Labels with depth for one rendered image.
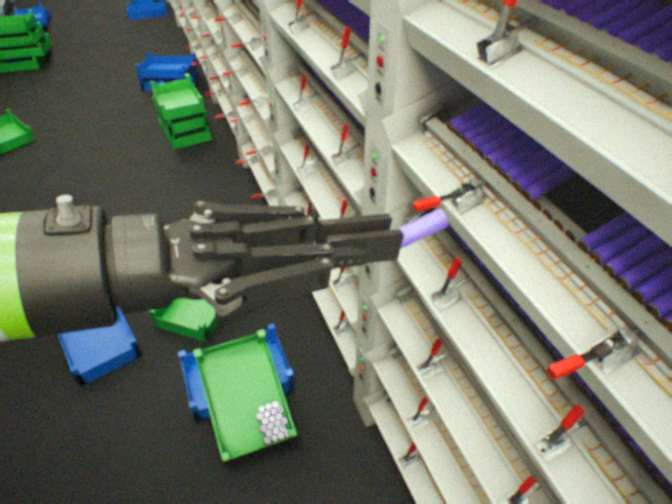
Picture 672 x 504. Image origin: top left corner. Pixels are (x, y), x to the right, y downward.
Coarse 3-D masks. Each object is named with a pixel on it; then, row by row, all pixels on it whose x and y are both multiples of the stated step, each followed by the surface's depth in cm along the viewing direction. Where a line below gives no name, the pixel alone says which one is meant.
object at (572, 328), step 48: (432, 96) 76; (432, 144) 76; (432, 192) 71; (480, 240) 63; (528, 240) 60; (576, 240) 58; (528, 288) 56; (576, 288) 54; (576, 336) 51; (624, 384) 47
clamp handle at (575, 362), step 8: (608, 344) 47; (584, 352) 47; (592, 352) 47; (600, 352) 47; (608, 352) 47; (568, 360) 46; (576, 360) 46; (584, 360) 46; (592, 360) 47; (552, 368) 46; (560, 368) 46; (568, 368) 46; (576, 368) 46; (552, 376) 46; (560, 376) 46
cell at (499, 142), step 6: (516, 126) 69; (510, 132) 69; (516, 132) 69; (522, 132) 69; (498, 138) 69; (504, 138) 69; (510, 138) 69; (486, 144) 69; (492, 144) 69; (498, 144) 69; (504, 144) 69; (486, 150) 69; (492, 150) 69; (486, 156) 69
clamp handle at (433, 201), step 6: (456, 192) 65; (462, 192) 65; (426, 198) 64; (432, 198) 64; (438, 198) 64; (444, 198) 65; (450, 198) 65; (456, 198) 65; (414, 204) 64; (420, 204) 64; (426, 204) 64; (432, 204) 64; (438, 204) 64; (420, 210) 64
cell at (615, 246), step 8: (640, 224) 54; (624, 232) 54; (632, 232) 54; (640, 232) 53; (648, 232) 54; (608, 240) 54; (616, 240) 54; (624, 240) 53; (632, 240) 53; (640, 240) 54; (600, 248) 54; (608, 248) 54; (616, 248) 53; (624, 248) 54; (600, 256) 54; (608, 256) 53; (600, 264) 54
